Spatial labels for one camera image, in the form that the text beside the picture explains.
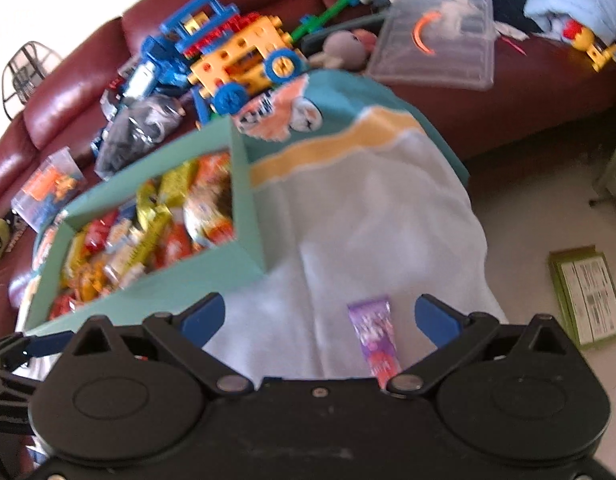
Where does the pile of assorted snacks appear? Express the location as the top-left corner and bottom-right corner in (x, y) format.
(50, 152), (237, 321)

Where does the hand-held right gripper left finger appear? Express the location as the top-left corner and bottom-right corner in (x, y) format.
(63, 291), (249, 397)

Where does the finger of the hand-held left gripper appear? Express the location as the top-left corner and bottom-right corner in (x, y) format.
(0, 332), (71, 361)
(0, 367), (36, 441)

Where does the green cardboard box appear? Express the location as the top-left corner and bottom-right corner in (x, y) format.
(18, 119), (267, 336)

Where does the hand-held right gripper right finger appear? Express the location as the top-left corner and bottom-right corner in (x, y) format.
(387, 293), (574, 396)

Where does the grey plastic bag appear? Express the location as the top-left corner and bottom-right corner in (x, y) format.
(95, 92), (186, 181)

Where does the pink plush toy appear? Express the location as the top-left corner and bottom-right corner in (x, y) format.
(308, 30), (379, 72)

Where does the printed blanket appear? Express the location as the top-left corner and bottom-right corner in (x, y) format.
(8, 67), (508, 386)

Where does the red leather sofa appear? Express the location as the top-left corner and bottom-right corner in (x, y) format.
(0, 0), (616, 311)

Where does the green flat carton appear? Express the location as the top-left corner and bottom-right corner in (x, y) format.
(548, 246), (616, 351)

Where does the clear plastic toy bin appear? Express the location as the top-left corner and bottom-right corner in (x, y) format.
(10, 147), (86, 233)

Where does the clear plastic lid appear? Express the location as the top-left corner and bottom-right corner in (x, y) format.
(365, 0), (496, 92)

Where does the purple snack packet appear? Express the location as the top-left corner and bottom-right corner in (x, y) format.
(348, 296), (403, 391)

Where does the grey metal stand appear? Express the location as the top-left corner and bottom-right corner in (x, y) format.
(590, 125), (616, 208)

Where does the yellow red block toy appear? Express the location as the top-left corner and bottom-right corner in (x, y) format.
(562, 20), (616, 73)

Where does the building block toy vehicle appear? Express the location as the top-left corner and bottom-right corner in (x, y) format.
(160, 0), (309, 126)

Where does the green building block rod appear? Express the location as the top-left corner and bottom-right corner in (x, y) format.
(293, 0), (389, 41)

